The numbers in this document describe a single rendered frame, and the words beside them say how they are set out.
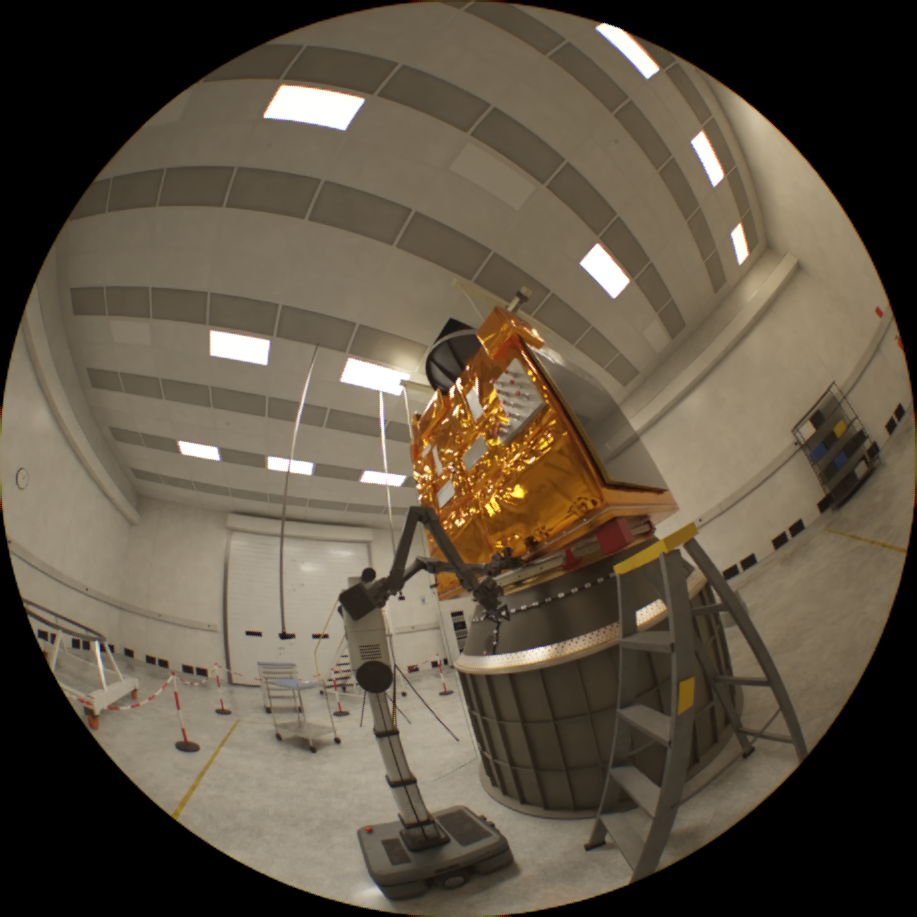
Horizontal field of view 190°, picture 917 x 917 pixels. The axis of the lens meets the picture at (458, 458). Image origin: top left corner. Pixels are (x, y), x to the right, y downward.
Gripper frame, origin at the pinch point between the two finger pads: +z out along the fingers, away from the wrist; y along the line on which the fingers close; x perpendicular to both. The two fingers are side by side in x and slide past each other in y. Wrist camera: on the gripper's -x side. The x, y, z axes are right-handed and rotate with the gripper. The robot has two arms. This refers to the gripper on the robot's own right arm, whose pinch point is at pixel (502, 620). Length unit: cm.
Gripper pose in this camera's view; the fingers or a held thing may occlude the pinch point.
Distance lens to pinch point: 136.9
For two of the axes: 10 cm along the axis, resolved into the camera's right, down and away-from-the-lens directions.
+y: -4.0, 5.9, 7.0
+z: 6.3, 7.3, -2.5
